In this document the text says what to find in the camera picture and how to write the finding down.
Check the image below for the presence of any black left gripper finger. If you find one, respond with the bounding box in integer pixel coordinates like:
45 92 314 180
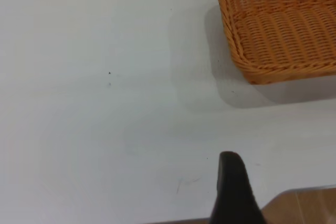
209 151 269 224

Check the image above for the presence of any orange woven wicker basket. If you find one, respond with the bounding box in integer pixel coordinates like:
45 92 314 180
214 0 336 86

